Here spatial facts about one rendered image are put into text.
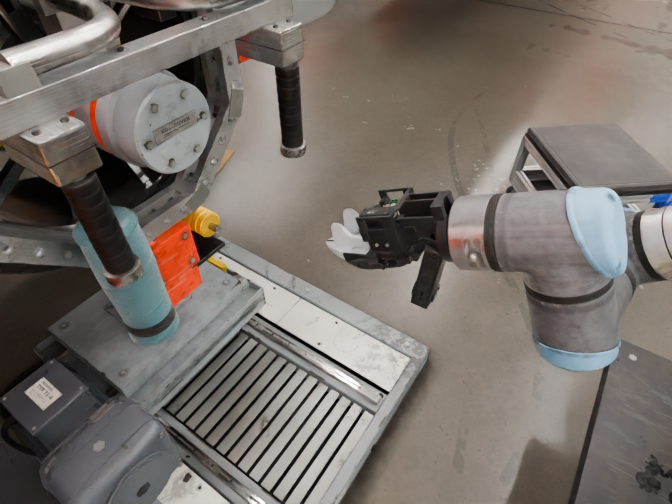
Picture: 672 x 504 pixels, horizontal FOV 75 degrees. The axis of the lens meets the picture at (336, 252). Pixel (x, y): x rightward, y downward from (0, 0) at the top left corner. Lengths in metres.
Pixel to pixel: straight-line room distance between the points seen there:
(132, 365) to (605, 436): 1.03
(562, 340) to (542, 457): 0.80
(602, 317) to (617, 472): 0.53
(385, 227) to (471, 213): 0.11
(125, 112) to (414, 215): 0.39
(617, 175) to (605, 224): 1.21
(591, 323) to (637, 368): 0.65
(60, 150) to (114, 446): 0.54
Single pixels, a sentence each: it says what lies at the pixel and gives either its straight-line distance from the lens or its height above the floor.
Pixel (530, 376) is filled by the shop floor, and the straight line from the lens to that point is 1.44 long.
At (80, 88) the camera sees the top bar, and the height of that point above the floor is 0.97.
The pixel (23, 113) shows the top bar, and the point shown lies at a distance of 0.50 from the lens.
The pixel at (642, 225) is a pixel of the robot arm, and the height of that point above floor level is 0.81.
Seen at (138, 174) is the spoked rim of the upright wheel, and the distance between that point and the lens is 0.98.
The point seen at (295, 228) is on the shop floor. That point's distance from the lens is 1.74.
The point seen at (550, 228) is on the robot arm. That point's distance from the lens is 0.48.
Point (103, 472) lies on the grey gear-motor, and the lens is 0.88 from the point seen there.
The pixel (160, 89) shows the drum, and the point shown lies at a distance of 0.63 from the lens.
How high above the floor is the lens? 1.16
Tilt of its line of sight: 45 degrees down
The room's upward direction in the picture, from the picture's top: straight up
